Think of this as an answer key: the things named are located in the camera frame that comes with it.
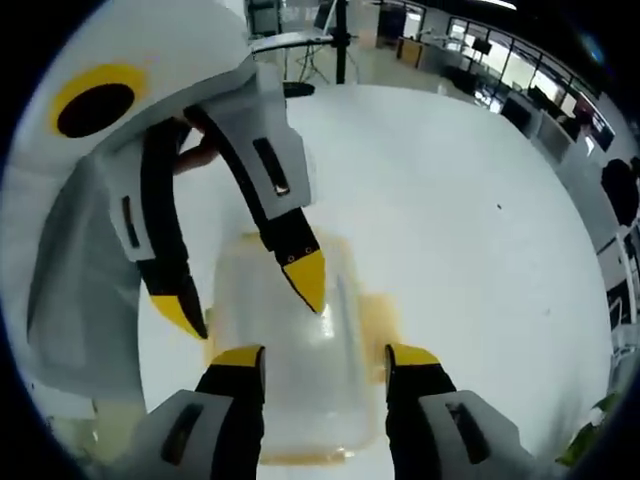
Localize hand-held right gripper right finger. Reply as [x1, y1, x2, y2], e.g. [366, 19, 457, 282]
[383, 342, 529, 480]

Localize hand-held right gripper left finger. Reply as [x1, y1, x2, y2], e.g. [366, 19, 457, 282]
[143, 344, 267, 480]

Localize clear plastic box yellow buckles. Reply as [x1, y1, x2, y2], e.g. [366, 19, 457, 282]
[203, 228, 402, 465]

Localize person's left hand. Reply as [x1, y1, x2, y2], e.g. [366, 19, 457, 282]
[172, 133, 222, 177]

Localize small black device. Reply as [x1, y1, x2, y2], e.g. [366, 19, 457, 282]
[281, 81, 317, 100]

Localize person's grey clothing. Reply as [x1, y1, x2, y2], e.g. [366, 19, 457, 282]
[24, 164, 147, 419]

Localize open laptop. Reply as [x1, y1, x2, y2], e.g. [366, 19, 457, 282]
[312, 1, 335, 32]

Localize yellow cabinet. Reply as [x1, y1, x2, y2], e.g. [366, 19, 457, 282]
[396, 36, 427, 70]

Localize green potted plant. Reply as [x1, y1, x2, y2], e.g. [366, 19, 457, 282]
[557, 392, 624, 469]

